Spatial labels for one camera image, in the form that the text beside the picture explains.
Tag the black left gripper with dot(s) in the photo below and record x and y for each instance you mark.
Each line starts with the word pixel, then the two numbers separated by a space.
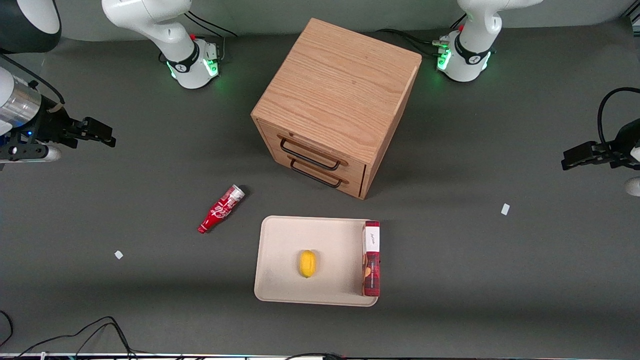
pixel 621 146

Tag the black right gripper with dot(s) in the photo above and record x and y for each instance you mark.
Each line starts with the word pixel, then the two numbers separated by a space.
pixel 52 124

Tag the red coke bottle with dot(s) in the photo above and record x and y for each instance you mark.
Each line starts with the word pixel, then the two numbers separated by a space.
pixel 220 209

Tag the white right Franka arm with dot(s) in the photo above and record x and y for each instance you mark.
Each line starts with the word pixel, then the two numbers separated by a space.
pixel 175 30

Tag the beige plastic tray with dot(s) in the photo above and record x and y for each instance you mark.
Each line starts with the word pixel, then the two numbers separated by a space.
pixel 285 280

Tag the red snack box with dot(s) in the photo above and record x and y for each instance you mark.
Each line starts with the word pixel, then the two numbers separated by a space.
pixel 371 270

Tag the wooden drawer cabinet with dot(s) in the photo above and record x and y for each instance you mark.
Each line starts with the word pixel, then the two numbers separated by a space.
pixel 340 90

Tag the yellow lemon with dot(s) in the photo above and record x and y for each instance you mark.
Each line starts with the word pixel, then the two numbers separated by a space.
pixel 307 264

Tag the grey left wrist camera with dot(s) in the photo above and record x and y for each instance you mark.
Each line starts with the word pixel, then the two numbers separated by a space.
pixel 633 186

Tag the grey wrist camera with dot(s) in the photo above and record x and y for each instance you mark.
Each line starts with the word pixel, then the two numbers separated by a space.
pixel 30 153
pixel 633 186

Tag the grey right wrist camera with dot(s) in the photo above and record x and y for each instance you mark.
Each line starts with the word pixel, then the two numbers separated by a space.
pixel 30 153

